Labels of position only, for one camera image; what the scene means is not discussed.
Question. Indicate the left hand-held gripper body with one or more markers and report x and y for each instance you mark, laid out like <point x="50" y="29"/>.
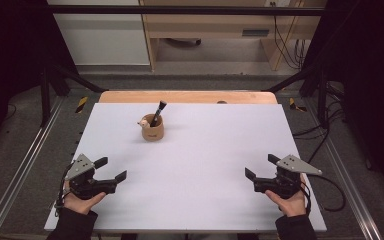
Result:
<point x="86" y="186"/>

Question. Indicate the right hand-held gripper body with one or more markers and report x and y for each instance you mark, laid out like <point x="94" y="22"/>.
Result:
<point x="280" y="186"/>

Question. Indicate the wooden pen holder cup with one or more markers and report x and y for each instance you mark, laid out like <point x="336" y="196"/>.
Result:
<point x="153" y="131"/>

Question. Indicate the thick black makeup brush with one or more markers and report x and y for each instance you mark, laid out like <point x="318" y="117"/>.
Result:
<point x="158" y="113"/>

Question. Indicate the person's left hand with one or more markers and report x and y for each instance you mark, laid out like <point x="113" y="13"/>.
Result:
<point x="80" y="205"/>

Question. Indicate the person's right hand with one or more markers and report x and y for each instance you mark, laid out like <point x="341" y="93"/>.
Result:
<point x="291" y="206"/>

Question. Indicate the yellow clamp right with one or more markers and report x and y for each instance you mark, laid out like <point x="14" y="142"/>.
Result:
<point x="293" y="105"/>

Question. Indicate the yellow clamp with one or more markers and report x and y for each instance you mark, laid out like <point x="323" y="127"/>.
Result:
<point x="81" y="104"/>
<point x="293" y="105"/>

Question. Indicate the yellow clamp left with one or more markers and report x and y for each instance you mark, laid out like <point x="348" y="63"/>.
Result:
<point x="81" y="104"/>

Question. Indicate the white table board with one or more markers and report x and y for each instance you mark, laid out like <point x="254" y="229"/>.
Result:
<point x="186" y="200"/>

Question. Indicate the wooden table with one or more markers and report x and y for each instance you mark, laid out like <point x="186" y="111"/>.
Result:
<point x="196" y="97"/>

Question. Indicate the white cabinet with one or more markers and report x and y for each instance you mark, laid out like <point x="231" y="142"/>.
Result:
<point x="103" y="40"/>

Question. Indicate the black curtain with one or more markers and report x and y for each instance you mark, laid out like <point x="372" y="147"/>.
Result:
<point x="373" y="83"/>
<point x="10" y="60"/>

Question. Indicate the light wooden desk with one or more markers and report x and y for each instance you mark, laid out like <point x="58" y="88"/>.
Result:
<point x="213" y="25"/>

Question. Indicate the aluminium rail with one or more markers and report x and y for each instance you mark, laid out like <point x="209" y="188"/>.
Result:
<point x="346" y="173"/>
<point x="23" y="166"/>

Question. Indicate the black metal frame strut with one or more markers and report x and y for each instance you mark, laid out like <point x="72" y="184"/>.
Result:
<point x="321" y="100"/>
<point x="45" y="100"/>

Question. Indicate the black horizontal frame bar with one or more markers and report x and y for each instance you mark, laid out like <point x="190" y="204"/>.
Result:
<point x="180" y="10"/>

